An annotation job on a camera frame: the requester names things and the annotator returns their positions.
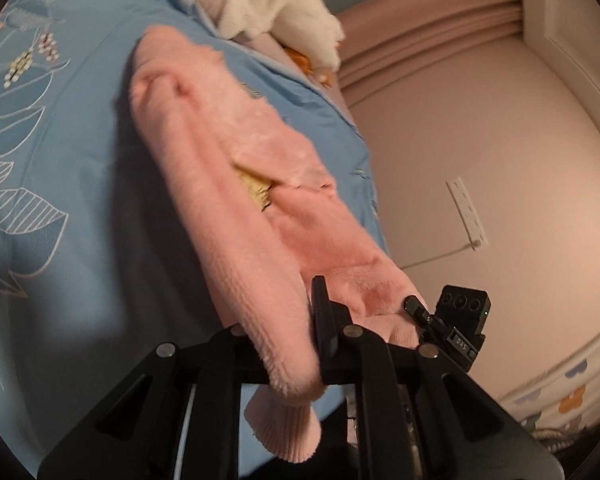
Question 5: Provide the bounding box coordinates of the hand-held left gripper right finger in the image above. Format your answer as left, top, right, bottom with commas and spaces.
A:
311, 275, 574, 480

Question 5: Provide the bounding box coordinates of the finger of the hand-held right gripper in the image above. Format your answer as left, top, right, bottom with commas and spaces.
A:
402, 294, 447, 343

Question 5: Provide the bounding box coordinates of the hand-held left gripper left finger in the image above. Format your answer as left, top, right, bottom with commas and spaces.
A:
36, 324, 273, 480

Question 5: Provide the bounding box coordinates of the pink fleece garment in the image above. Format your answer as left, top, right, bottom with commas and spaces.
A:
128, 25, 433, 463

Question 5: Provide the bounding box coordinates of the white power strip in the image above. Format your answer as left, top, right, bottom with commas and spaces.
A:
445, 175, 489, 251

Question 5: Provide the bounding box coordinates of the white cloth with coloured shapes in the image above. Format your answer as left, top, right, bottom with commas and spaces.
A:
499, 327, 600, 442

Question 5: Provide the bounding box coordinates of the blue leaf print bedsheet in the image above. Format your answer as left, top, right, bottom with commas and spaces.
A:
0, 0, 392, 480

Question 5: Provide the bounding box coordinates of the orange plush item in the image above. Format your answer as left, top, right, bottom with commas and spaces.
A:
284, 46, 337, 87

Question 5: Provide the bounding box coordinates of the beige grooved moulding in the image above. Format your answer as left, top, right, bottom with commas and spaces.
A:
330, 0, 527, 107

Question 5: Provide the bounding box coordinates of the white plush blanket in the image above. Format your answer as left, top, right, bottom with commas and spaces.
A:
214, 0, 347, 74

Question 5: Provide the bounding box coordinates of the white power cable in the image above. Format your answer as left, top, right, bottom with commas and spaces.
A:
399, 240, 482, 272

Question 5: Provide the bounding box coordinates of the grey braided cord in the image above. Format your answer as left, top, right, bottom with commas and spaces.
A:
527, 422, 581, 448

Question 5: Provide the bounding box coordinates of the white door frame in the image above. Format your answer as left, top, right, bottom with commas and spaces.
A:
522, 0, 600, 128

